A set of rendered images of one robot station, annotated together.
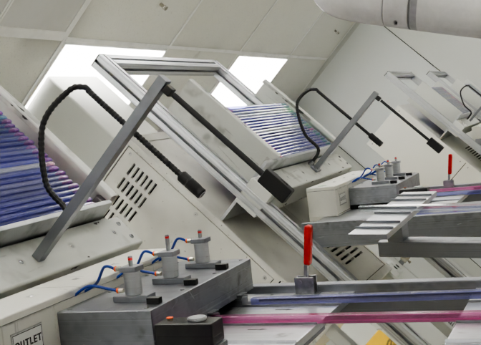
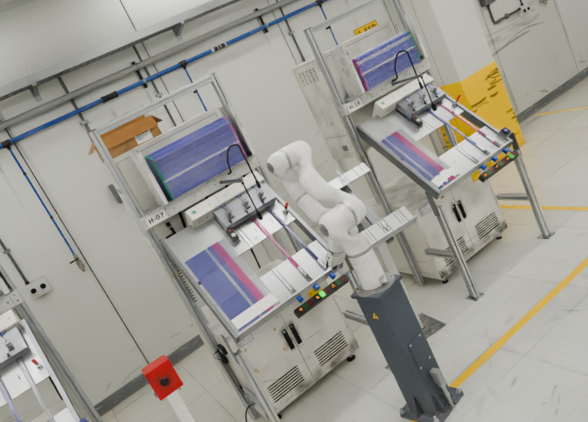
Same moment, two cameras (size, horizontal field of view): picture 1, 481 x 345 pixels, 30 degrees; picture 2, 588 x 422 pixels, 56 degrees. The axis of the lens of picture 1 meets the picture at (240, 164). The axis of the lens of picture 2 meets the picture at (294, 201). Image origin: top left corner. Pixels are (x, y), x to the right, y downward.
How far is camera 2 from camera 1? 2.46 m
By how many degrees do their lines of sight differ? 55
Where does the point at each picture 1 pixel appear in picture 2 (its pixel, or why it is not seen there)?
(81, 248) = (237, 173)
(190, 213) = (326, 96)
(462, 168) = not seen: outside the picture
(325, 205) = (378, 112)
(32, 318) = (205, 214)
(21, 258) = (214, 183)
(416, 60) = not seen: outside the picture
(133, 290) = (228, 214)
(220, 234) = (333, 109)
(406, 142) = not seen: outside the picture
